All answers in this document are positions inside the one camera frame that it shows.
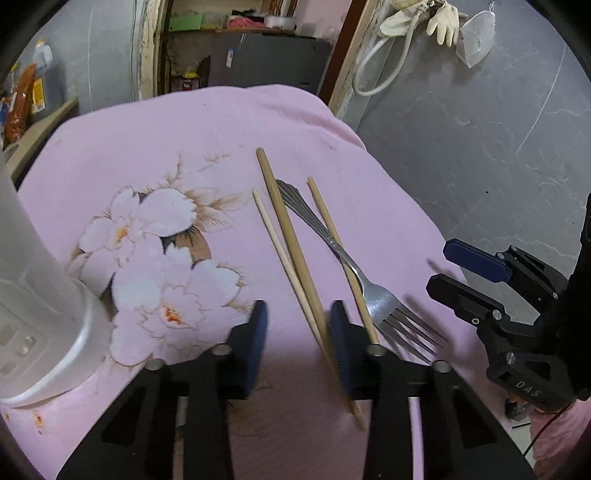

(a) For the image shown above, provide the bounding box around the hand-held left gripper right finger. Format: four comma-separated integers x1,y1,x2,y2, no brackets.
329,300,539,480

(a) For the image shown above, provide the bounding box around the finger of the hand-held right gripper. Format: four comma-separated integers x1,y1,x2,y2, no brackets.
426,274,555,365
443,239,566,301

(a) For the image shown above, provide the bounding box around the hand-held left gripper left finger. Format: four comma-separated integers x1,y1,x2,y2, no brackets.
55,300,269,480

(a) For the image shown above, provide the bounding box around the metal fork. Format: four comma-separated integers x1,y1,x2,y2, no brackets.
276,180,448,363

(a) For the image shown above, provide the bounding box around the wooden chopstick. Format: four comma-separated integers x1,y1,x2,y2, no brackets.
252,190,368,432
256,148,352,407
307,176,380,346

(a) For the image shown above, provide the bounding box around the white plastic utensil holder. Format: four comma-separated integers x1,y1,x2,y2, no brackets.
0,152,115,409

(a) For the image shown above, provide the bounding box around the person's pink clothing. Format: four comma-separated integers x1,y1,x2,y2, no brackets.
529,399,591,469

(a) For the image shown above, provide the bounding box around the pink floral cloth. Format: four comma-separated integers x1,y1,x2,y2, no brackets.
0,83,536,480

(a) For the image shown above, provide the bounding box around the cream rubber glove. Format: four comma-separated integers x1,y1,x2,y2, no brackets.
427,0,468,47

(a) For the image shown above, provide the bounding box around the grey cabinet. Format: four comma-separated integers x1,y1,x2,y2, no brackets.
201,33,332,97

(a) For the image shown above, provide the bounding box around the green box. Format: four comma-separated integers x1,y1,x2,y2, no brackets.
168,14,204,33

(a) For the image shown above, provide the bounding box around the cooking oil jug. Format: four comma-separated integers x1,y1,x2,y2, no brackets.
31,39,54,114

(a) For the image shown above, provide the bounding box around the black cable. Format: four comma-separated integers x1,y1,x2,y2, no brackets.
524,408,568,457

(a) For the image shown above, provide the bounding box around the white hose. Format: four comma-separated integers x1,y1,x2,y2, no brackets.
353,4,428,97

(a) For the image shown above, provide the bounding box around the worn beige door frame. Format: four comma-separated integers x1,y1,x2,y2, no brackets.
131,0,370,123

